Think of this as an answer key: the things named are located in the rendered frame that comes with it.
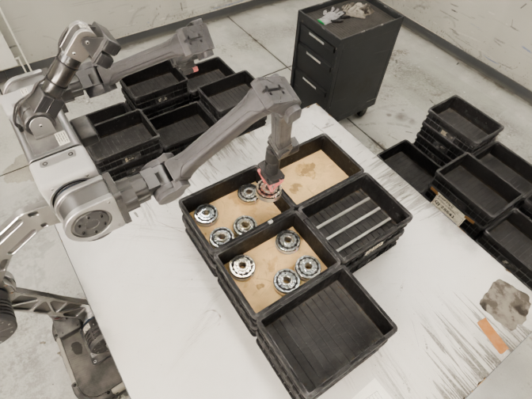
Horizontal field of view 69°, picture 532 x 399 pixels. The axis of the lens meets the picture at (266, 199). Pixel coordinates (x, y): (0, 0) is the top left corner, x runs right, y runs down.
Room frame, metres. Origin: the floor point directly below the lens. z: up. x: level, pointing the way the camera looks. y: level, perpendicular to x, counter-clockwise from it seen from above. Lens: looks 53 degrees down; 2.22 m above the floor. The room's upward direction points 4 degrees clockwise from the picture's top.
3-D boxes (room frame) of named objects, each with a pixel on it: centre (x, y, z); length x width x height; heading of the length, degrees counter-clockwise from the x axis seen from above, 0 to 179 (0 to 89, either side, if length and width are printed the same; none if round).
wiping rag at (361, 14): (2.81, -0.56, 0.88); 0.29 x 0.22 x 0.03; 128
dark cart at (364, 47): (2.70, -0.50, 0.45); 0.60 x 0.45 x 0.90; 128
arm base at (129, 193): (0.58, 0.34, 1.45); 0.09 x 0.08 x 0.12; 38
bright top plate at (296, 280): (0.66, -0.10, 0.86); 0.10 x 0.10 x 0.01
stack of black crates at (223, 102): (2.15, 0.28, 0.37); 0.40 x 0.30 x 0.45; 128
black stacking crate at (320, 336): (0.47, -0.24, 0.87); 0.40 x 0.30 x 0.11; 127
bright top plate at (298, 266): (0.72, -0.19, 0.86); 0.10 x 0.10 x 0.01
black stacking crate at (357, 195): (0.95, -0.38, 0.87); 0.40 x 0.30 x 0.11; 127
